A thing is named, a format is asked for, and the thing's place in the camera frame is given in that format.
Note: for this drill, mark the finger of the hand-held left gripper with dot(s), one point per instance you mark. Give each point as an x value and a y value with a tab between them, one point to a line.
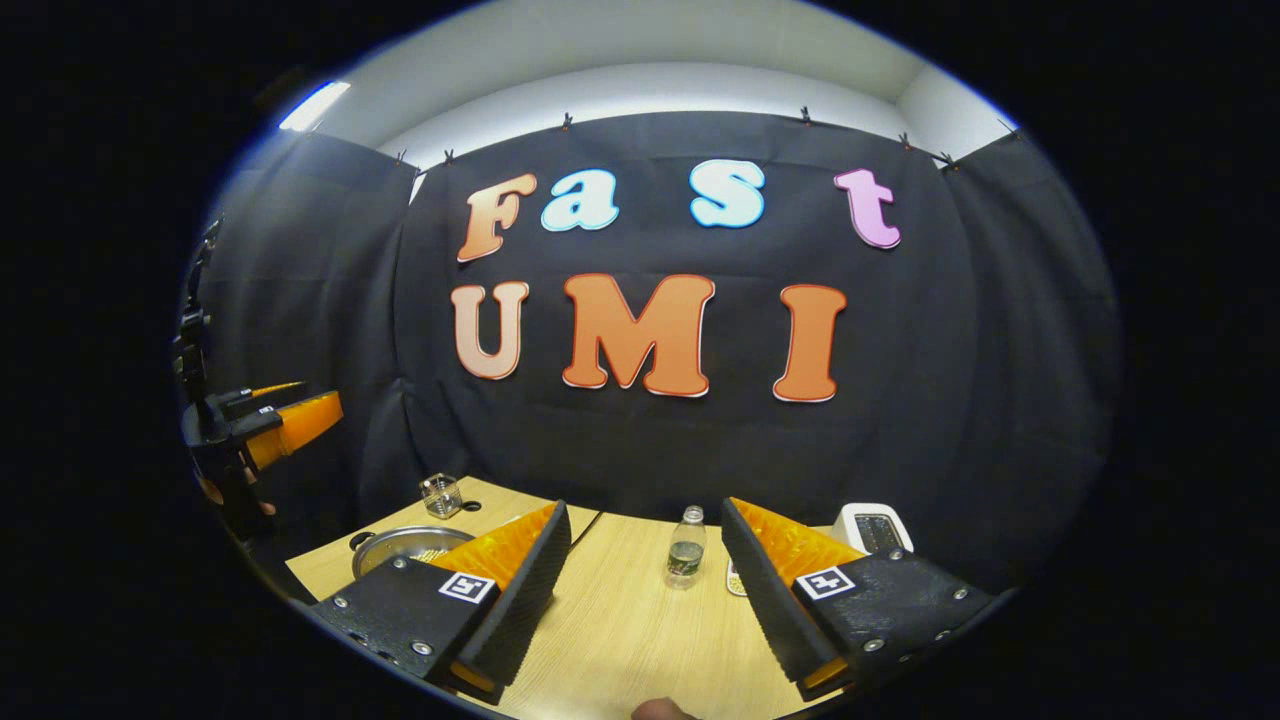
305	420
275	388

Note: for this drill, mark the white divided bean dish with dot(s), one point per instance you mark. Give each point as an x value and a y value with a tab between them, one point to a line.
736	580

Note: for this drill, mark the white toaster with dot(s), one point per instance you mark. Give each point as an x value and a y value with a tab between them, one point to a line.
870	528

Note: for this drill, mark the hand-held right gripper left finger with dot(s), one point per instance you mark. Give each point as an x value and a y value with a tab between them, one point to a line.
525	590

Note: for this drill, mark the row of black cloth clips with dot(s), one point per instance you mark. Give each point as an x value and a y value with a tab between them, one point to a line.
566	121

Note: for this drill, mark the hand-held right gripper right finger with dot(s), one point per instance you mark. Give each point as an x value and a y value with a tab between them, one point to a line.
765	590

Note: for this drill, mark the clear plastic water bottle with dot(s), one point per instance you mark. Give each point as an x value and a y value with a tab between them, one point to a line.
686	555

